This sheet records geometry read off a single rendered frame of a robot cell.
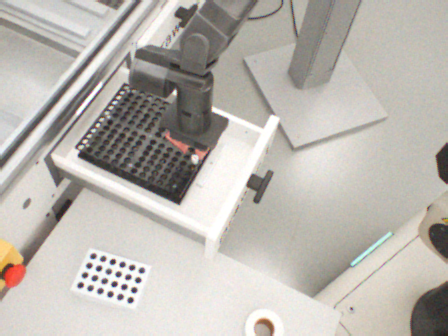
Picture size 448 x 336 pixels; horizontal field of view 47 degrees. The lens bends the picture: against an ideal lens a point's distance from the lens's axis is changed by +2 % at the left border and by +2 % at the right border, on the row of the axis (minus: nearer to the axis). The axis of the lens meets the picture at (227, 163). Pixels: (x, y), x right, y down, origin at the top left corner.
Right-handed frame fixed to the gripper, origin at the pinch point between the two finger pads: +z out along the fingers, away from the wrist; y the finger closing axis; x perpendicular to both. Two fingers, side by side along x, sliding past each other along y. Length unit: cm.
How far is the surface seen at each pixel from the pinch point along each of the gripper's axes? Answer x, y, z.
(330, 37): 104, 5, 57
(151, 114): 5.9, -12.4, 3.4
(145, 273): -19.6, 0.1, 14.9
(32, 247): -22.5, -25.1, 22.9
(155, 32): 23.3, -21.1, 0.1
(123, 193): -11.2, -8.6, 5.0
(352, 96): 109, 21, 88
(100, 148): -3.8, -18.5, 6.9
